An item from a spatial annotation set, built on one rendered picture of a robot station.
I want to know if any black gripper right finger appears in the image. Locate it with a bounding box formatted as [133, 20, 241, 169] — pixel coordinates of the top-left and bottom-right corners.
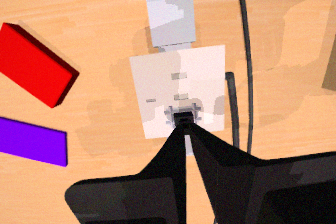
[189, 123, 336, 224]

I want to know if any purple flat block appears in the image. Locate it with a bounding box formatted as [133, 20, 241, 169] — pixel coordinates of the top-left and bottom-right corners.
[0, 117, 68, 167]

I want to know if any red rectangular block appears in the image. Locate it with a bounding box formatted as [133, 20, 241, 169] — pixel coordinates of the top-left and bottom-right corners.
[0, 22, 80, 108]

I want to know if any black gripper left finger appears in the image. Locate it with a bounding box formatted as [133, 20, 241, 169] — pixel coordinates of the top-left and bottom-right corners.
[64, 124, 187, 224]

